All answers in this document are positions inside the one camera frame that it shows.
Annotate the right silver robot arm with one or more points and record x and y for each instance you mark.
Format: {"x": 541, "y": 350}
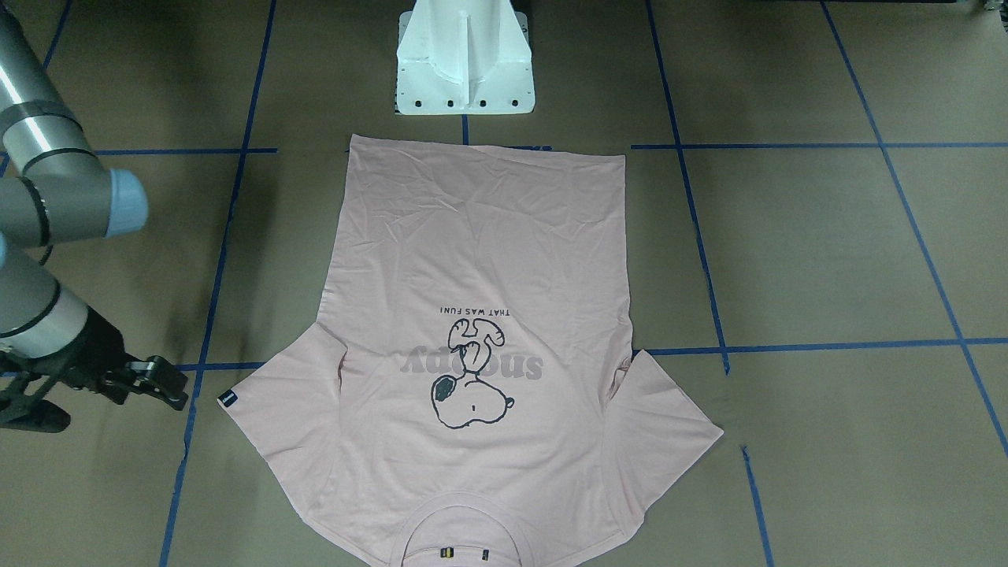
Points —
{"x": 61, "y": 192}

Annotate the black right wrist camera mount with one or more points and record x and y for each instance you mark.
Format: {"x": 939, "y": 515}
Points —
{"x": 25, "y": 408}

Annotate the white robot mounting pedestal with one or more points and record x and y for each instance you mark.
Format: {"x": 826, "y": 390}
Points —
{"x": 464, "y": 57}

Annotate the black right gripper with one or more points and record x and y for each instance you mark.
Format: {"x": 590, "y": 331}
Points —
{"x": 96, "y": 356}

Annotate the pink Snoopy t-shirt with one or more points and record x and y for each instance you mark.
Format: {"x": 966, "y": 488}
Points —
{"x": 468, "y": 394}

